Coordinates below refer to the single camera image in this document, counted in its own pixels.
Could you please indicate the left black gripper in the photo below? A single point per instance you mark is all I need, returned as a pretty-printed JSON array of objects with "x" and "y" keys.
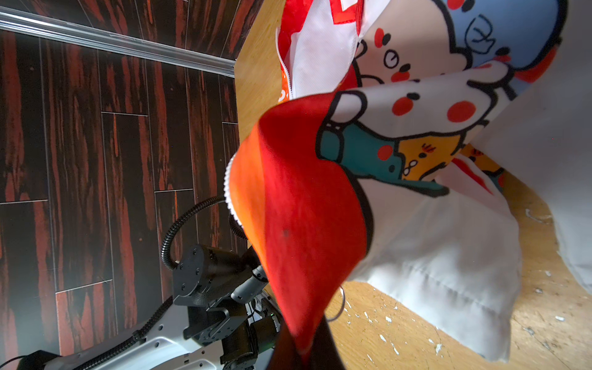
[{"x": 225, "y": 297}]

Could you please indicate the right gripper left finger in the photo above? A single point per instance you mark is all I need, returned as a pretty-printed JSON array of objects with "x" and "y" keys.
[{"x": 285, "y": 356}]

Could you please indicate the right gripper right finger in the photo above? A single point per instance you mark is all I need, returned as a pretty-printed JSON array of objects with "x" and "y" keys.
[{"x": 324, "y": 354}]

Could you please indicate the white orange kids jacket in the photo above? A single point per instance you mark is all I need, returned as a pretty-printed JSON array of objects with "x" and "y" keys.
[{"x": 381, "y": 162}]

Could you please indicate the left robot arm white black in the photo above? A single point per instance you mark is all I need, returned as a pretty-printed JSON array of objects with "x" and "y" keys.
[{"x": 156, "y": 343}]

